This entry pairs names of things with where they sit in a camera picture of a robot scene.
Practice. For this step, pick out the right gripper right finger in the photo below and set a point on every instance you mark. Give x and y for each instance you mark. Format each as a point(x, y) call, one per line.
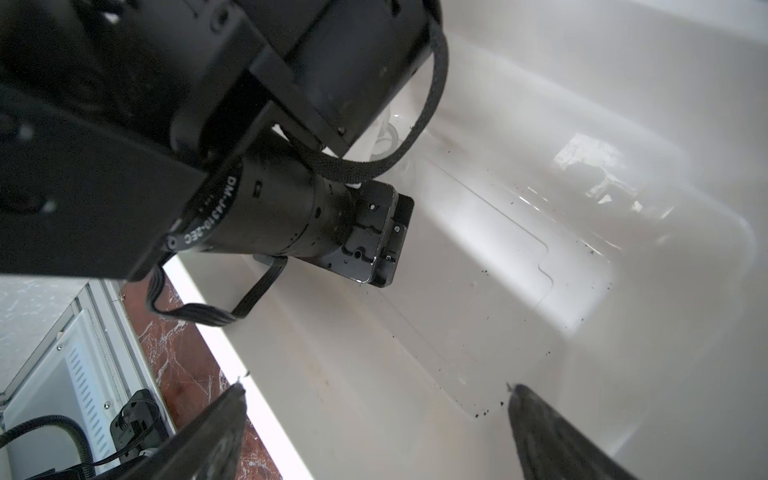
point(550, 447)

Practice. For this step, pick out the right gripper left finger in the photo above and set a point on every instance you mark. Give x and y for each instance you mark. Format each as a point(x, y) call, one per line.
point(207, 448)

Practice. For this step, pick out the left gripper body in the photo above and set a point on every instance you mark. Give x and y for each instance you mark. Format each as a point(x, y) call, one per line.
point(377, 227)

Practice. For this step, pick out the clear glass flask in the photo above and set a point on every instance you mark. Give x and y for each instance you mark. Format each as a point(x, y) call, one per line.
point(387, 136)

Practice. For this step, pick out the white plastic storage bin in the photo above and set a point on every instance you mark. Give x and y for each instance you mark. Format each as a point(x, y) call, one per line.
point(590, 221)

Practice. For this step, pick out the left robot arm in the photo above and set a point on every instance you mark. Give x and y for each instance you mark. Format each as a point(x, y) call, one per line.
point(132, 131)

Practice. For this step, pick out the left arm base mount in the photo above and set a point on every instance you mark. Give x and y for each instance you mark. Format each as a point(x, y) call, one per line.
point(138, 426)

